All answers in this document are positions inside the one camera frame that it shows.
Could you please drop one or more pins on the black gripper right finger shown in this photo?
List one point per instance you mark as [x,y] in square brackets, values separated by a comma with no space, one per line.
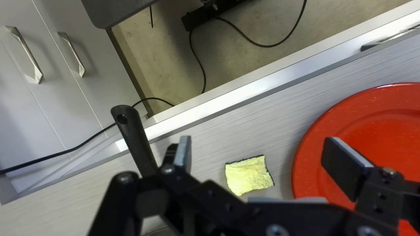
[346,164]

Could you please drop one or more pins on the small yellow sponge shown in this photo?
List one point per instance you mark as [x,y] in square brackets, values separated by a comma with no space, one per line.
[249,174]

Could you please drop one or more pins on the black power strip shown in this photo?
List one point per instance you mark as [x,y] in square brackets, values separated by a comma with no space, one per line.
[211,13]

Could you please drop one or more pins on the red dinner plate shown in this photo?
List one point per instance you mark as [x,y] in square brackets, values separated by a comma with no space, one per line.
[372,122]

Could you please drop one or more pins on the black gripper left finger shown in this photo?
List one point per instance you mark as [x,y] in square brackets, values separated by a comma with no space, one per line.
[185,152]

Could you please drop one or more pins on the white base cabinet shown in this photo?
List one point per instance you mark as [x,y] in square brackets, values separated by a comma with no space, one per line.
[57,86]

